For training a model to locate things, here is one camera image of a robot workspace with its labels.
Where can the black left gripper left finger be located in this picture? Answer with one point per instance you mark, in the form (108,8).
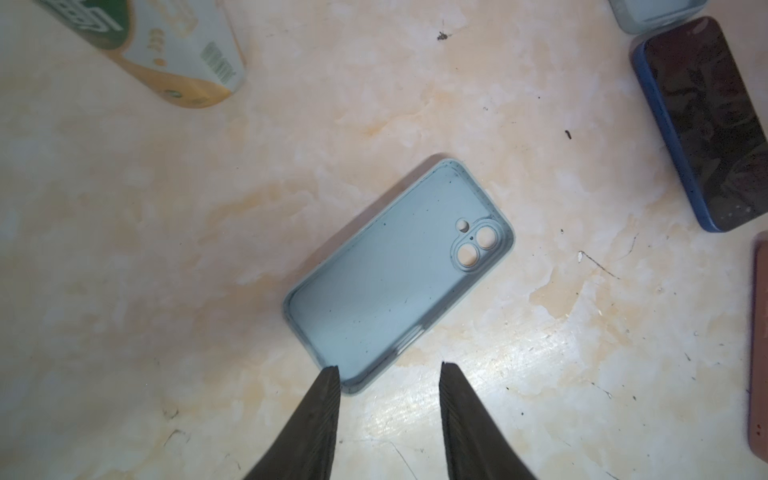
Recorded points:
(305,447)

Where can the black phone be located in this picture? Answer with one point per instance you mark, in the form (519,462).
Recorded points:
(757,426)

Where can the light blue case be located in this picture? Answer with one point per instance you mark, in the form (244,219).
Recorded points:
(394,279)
(636,17)

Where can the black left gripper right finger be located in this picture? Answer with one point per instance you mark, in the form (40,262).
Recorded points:
(474,446)

